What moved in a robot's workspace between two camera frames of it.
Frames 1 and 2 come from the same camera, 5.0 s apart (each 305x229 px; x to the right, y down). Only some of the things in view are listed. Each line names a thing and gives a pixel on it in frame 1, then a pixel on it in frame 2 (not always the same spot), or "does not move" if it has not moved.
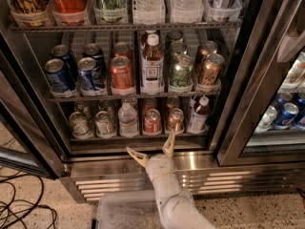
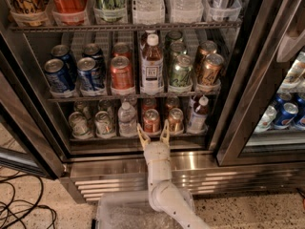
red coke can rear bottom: x=149 y=103 does not move
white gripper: x=159 y=166 -> x=156 y=151
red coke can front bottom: x=152 y=121 does not move
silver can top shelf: x=223 y=2 does not move
